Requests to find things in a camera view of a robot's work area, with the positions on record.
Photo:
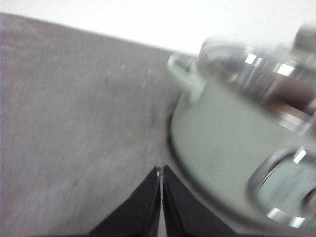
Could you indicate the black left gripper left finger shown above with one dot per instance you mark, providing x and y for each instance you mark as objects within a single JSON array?
[{"x": 138, "y": 215}]

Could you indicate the green electric steamer pot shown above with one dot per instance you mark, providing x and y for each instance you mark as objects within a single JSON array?
[{"x": 254, "y": 164}]

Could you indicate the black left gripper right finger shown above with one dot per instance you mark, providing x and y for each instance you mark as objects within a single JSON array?
[{"x": 185, "y": 215}]

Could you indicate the glass pot lid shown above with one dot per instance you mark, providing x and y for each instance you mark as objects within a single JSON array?
[{"x": 280, "y": 75}]

